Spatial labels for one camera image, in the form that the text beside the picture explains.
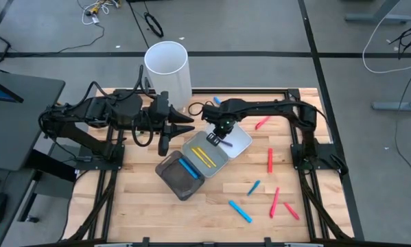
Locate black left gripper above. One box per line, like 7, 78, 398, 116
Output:
148, 91, 196, 158

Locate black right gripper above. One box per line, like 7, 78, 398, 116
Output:
207, 116, 235, 147

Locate yellow highlighter marker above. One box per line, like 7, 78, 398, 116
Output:
196, 146, 218, 168
190, 147, 212, 169

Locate white plastic bin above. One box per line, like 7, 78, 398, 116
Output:
204, 115, 253, 159

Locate grey plastic bin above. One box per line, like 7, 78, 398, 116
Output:
180, 130, 230, 178

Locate tall white cylinder shade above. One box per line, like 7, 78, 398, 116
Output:
143, 40, 193, 110

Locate teal highlighter marker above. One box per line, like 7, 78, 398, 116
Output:
247, 179, 261, 196

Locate smoky transparent plastic bin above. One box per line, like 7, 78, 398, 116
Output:
155, 150, 206, 202

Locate black desk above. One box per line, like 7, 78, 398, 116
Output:
0, 70, 67, 172

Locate grey desk foot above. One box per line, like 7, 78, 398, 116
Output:
344, 0, 411, 25
372, 94, 411, 113

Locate dark grey side desk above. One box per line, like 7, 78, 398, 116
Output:
0, 167, 38, 247

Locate black aluminium table frame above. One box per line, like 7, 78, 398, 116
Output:
62, 87, 366, 247

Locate coiled black cable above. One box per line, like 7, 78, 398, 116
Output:
143, 12, 165, 38

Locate thin black floor cable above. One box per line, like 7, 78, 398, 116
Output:
394, 58, 411, 193
0, 23, 106, 68

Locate white and yellow cable bundle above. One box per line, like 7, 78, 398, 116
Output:
76, 0, 122, 27

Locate white floor cable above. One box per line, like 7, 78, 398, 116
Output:
362, 0, 411, 75

